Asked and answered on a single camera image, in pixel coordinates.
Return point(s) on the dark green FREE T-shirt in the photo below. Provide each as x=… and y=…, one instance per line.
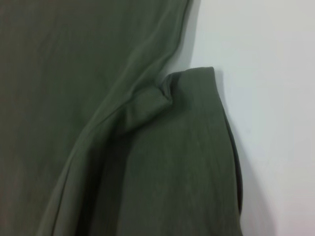
x=73, y=98

